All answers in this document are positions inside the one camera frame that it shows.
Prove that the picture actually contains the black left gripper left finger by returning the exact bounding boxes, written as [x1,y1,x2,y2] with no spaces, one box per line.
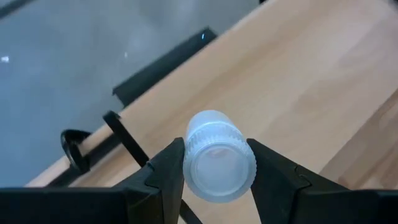
[0,137,187,224]

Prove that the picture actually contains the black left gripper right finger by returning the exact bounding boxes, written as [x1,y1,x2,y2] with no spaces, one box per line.
[247,138,398,224]

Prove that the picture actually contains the white plastic medicine bottle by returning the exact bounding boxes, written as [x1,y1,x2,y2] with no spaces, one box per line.
[182,109,257,203]

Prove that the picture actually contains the wooden shelf black metal legs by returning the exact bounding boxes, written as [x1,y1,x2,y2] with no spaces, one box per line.
[24,0,398,224]

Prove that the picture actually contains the black cable hook loop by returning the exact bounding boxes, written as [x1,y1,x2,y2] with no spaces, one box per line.
[60,129,91,174]

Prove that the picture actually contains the black aluminium table frame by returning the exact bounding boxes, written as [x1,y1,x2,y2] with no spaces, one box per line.
[46,27,218,188]

